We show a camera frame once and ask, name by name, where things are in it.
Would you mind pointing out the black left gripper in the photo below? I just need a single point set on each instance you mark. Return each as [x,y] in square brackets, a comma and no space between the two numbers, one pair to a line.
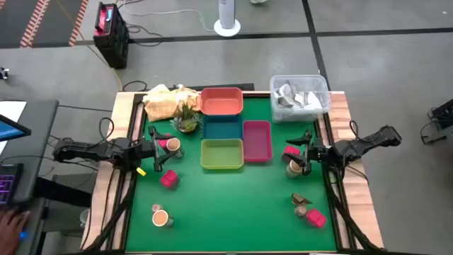
[148,150]

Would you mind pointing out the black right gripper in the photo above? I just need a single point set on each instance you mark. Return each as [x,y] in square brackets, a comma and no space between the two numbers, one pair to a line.
[318,153]

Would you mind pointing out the large gold-lid spice jar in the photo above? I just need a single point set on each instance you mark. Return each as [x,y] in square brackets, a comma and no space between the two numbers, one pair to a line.
[161,218]
[292,173]
[173,144]

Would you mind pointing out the small glass spice jar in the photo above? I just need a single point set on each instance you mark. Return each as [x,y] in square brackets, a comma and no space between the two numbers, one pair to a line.
[301,211]
[156,207]

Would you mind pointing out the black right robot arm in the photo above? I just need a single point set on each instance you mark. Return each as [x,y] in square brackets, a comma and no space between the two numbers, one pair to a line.
[371,140]

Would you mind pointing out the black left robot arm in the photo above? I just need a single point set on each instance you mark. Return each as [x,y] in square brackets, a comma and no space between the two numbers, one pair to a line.
[88,152]

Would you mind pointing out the yellow tag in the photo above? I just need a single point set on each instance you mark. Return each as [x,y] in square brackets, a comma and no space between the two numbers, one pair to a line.
[141,171]

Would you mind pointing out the potted succulent plant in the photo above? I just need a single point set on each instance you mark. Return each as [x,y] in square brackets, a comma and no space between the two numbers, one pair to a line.
[187,124]

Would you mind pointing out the clear plastic storage container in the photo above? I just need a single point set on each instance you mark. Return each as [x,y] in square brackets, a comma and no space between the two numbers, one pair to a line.
[301,113]

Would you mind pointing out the magenta plastic bin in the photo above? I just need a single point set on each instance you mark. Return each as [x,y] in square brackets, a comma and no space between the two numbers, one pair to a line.
[257,141]

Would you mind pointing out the brown spice packet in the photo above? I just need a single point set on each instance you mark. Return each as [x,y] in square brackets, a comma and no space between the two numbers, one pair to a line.
[300,199]

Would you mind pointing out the white crumpled packet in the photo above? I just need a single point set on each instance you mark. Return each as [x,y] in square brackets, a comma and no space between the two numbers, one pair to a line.
[312,101]

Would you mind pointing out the grey crumpled packet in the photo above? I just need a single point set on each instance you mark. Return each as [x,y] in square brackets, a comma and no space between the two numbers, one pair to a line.
[285,95]

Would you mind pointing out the lime green plastic bin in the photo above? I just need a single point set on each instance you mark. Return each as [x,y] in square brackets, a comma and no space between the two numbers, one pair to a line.
[222,154]

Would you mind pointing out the blue plastic bin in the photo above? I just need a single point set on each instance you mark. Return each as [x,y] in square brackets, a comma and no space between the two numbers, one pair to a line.
[222,128]

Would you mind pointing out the orange plastic bin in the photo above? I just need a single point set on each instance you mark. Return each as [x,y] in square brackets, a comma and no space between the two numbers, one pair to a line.
[221,101]

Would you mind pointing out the green table mat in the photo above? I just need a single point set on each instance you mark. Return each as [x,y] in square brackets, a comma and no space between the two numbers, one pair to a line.
[230,212]

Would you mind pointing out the white cup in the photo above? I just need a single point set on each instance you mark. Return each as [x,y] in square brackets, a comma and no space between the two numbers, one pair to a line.
[84,216]

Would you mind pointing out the black crate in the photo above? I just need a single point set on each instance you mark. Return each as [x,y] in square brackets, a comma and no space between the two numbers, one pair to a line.
[115,46]

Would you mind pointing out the grey desk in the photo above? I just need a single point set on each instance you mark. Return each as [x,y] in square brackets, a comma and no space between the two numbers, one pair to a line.
[39,120]

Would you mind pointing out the black equipment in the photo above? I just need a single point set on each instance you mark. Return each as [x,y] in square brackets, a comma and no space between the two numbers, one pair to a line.
[442,118]

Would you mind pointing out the computer monitor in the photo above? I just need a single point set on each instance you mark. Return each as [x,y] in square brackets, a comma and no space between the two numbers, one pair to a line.
[10,129]

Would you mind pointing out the person's shoe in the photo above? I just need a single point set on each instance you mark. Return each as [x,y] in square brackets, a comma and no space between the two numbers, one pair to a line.
[258,1]

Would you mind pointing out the white paper sheet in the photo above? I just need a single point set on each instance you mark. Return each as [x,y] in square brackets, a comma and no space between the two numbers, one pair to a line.
[12,110]

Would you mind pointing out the purple backlit keyboard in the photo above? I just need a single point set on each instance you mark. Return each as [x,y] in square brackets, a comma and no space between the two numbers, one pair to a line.
[7,184]

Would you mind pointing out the person's hand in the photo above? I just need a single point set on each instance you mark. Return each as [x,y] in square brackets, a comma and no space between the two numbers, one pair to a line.
[10,226]

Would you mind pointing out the small black device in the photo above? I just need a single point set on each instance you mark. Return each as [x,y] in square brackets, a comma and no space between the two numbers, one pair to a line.
[3,73]

